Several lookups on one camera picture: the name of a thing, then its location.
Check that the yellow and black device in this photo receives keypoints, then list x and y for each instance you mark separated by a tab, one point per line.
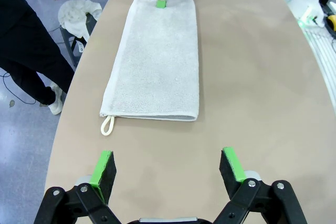
332	22

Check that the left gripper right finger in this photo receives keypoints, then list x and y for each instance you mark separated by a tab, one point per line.
228	176

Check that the crumpled white towel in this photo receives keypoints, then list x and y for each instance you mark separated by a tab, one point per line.
76	11

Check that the light grey towel with loop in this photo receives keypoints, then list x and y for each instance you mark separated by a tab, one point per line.
157	64

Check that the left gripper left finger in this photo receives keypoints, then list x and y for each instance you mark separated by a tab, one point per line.
107	176

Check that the person in black t-shirt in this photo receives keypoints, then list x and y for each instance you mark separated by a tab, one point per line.
21	37

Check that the white ribbed rail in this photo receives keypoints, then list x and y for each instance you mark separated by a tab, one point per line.
325	58

